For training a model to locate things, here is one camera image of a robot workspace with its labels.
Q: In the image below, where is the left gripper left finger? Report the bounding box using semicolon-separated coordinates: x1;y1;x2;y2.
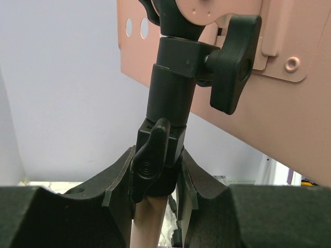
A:
1;147;135;247

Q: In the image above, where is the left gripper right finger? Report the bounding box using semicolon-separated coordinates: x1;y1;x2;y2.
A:
177;151;330;247

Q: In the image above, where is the pink music stand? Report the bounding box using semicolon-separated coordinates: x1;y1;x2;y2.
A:
117;1;330;247

